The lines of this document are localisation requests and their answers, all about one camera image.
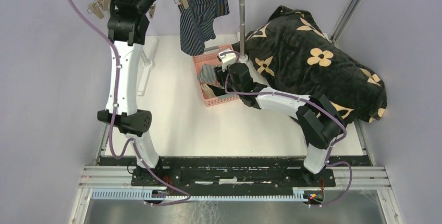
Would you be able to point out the grey striped underwear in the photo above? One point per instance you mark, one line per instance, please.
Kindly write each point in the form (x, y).
(207, 74)

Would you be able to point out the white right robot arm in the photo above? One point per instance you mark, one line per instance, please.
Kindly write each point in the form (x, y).
(321, 124)

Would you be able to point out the black underwear beige waistband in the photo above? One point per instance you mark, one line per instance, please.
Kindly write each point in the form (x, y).
(210, 91)

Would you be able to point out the right aluminium frame post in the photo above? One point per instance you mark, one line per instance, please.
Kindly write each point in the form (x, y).
(344, 19)

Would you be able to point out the white slotted cable duct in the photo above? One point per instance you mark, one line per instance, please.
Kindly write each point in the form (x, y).
(153, 195)

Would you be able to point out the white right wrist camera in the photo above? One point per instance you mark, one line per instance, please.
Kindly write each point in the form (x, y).
(228, 57)

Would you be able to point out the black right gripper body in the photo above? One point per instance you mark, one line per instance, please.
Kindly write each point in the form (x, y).
(221, 75)

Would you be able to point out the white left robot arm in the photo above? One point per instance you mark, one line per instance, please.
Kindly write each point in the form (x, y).
(127, 27)

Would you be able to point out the pink plastic basket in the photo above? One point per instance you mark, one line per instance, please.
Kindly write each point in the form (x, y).
(211, 57)

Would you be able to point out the black floral blanket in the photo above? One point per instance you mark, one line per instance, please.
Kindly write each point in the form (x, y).
(294, 56)

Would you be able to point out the left aluminium frame rail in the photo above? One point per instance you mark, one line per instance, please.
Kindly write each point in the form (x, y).
(102, 141)

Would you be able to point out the right metal rack pole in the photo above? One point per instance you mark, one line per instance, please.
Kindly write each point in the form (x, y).
(243, 57)

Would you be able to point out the navy striped underwear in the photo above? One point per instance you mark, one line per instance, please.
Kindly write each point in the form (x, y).
(196, 24)

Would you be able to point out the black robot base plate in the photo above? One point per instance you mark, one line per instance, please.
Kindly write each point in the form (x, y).
(230, 176)

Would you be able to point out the empty wooden clip hanger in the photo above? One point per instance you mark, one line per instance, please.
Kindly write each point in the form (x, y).
(99, 8)

